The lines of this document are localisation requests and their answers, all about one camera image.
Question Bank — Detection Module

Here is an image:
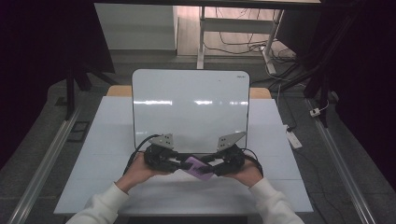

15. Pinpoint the white desk frame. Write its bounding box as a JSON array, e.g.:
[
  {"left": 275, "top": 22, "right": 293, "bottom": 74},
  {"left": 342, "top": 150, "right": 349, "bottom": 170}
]
[{"left": 196, "top": 6, "right": 285, "bottom": 76}]

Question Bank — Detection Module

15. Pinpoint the white power strip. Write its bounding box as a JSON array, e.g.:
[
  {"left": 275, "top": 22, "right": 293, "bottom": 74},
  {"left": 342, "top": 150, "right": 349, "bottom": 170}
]
[{"left": 284, "top": 124, "right": 304, "bottom": 150}]

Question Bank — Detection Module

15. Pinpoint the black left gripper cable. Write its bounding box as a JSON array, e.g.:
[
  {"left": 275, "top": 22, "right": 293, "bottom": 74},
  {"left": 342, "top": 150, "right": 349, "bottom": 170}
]
[{"left": 122, "top": 133, "right": 162, "bottom": 175}]

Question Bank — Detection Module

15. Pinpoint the black tripod stand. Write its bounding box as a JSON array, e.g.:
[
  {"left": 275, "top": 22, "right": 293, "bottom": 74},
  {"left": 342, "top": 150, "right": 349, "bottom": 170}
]
[
  {"left": 269, "top": 0, "right": 359, "bottom": 129},
  {"left": 55, "top": 60, "right": 120, "bottom": 121}
]

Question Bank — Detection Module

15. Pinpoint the purple eraser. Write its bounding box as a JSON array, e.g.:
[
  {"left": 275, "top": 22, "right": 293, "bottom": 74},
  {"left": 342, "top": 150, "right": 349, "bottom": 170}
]
[{"left": 182, "top": 156, "right": 217, "bottom": 182}]

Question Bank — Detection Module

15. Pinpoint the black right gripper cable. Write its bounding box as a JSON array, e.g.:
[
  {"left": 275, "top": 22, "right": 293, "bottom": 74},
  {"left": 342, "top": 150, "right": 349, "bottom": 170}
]
[{"left": 240, "top": 147, "right": 264, "bottom": 179}]

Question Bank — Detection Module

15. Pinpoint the person's right hand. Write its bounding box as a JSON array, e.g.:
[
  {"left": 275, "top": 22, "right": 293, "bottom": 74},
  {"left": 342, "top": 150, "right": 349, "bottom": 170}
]
[{"left": 223, "top": 158, "right": 260, "bottom": 189}]

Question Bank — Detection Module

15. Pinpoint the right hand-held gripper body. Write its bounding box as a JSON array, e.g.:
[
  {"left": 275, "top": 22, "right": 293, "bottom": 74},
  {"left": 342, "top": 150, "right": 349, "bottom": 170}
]
[{"left": 214, "top": 131, "right": 247, "bottom": 177}]

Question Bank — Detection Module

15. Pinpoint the white whiteboard with black edge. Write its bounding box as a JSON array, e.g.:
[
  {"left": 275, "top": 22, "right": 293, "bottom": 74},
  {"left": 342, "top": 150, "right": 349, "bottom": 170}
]
[{"left": 131, "top": 68, "right": 251, "bottom": 156}]

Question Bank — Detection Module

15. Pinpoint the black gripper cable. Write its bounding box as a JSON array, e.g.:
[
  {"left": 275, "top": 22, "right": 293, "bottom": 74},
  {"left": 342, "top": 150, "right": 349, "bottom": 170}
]
[
  {"left": 122, "top": 133, "right": 162, "bottom": 175},
  {"left": 240, "top": 147, "right": 264, "bottom": 179}
]

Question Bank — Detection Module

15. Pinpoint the tangle of black floor cables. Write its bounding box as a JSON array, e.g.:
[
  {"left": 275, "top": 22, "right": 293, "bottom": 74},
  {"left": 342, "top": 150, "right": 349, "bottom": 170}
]
[{"left": 204, "top": 7, "right": 307, "bottom": 91}]

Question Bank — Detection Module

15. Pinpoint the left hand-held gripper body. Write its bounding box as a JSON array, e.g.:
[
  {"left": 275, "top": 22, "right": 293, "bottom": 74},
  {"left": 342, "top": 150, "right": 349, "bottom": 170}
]
[{"left": 143, "top": 133, "right": 182, "bottom": 174}]

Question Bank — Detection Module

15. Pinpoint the white cabinet panel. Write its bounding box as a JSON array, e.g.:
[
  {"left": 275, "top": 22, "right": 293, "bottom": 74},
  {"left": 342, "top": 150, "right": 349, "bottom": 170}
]
[{"left": 93, "top": 3, "right": 178, "bottom": 51}]

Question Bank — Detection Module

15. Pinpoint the person's left hand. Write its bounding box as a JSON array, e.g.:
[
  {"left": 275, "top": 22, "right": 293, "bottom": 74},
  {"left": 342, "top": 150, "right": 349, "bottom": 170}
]
[{"left": 120, "top": 151, "right": 164, "bottom": 191}]

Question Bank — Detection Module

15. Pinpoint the aluminium floor rail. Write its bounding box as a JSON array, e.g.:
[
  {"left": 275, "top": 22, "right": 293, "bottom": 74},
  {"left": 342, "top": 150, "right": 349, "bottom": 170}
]
[
  {"left": 7, "top": 105, "right": 82, "bottom": 224},
  {"left": 305, "top": 98, "right": 378, "bottom": 224}
]

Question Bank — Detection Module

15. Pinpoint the black floor plate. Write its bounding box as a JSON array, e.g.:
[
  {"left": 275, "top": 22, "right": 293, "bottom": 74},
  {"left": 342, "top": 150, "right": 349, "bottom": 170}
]
[{"left": 66, "top": 120, "right": 92, "bottom": 144}]

